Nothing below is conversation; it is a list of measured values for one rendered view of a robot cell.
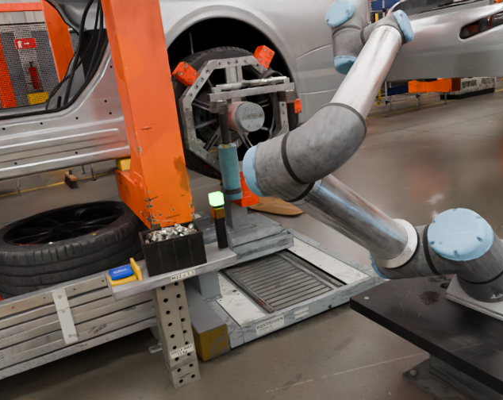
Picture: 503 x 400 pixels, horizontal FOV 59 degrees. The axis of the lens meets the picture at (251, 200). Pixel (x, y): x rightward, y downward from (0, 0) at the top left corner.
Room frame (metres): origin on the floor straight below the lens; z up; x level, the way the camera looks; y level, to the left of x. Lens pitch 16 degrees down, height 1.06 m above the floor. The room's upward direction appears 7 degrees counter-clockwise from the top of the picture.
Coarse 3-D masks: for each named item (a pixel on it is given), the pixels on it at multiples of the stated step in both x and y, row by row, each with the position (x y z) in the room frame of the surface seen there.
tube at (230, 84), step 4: (228, 68) 2.16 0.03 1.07; (228, 72) 2.16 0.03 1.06; (228, 76) 2.15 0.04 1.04; (228, 80) 2.15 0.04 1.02; (224, 84) 1.95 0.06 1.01; (228, 84) 1.96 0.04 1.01; (232, 84) 1.96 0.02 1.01; (236, 84) 1.98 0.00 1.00; (240, 84) 2.00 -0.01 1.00; (212, 88) 1.94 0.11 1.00; (216, 88) 1.93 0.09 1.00; (220, 88) 1.93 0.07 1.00; (224, 88) 1.94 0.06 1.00; (228, 88) 1.95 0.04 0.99; (232, 88) 1.97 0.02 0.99; (236, 88) 1.99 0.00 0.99; (212, 92) 1.94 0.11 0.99; (216, 92) 1.93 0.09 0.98; (220, 92) 1.93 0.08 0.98
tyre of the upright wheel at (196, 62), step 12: (216, 48) 2.24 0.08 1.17; (228, 48) 2.26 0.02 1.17; (240, 48) 2.30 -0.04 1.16; (192, 60) 2.18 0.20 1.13; (204, 60) 2.20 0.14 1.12; (180, 84) 2.15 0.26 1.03; (180, 96) 2.14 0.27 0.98; (180, 120) 2.14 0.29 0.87; (180, 132) 2.13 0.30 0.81; (192, 156) 2.15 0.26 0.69; (192, 168) 2.18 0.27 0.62; (204, 168) 2.17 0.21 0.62
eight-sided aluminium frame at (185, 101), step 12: (216, 60) 2.14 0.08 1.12; (228, 60) 2.17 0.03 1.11; (240, 60) 2.19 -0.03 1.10; (252, 60) 2.21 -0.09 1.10; (204, 72) 2.11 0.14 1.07; (192, 96) 2.08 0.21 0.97; (276, 96) 2.31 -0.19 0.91; (180, 108) 2.10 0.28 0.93; (276, 108) 2.31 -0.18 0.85; (192, 120) 2.07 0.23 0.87; (276, 120) 2.31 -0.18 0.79; (192, 132) 2.07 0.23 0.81; (276, 132) 2.30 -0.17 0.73; (192, 144) 2.06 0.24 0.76; (204, 156) 2.09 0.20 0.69; (216, 168) 2.12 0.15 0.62; (240, 168) 2.17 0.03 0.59
